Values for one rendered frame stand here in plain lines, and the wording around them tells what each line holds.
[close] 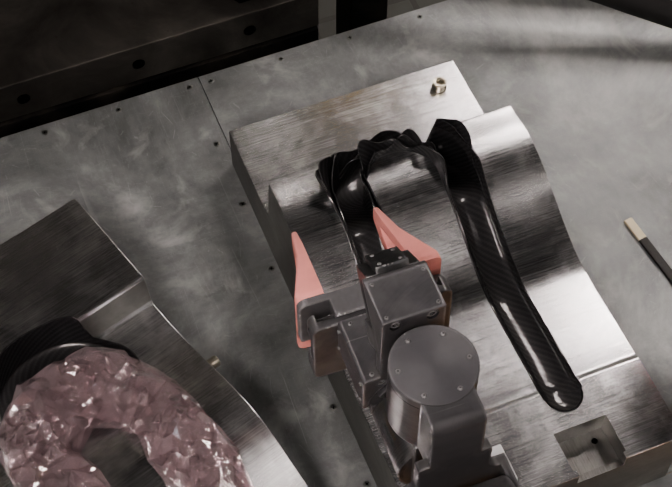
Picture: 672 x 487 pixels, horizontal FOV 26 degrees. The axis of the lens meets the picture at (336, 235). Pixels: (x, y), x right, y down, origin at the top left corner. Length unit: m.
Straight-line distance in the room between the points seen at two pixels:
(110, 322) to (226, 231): 0.20
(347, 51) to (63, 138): 0.34
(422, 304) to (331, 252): 0.48
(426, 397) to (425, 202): 0.54
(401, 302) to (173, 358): 0.51
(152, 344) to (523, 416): 0.36
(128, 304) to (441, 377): 0.57
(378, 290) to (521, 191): 0.54
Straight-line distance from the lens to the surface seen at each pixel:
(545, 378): 1.37
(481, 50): 1.70
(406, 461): 0.96
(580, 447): 1.37
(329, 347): 1.01
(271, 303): 1.50
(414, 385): 0.89
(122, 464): 1.32
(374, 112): 1.56
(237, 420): 1.33
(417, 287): 0.92
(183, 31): 1.74
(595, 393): 1.36
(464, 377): 0.89
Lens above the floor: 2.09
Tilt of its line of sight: 57 degrees down
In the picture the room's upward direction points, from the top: straight up
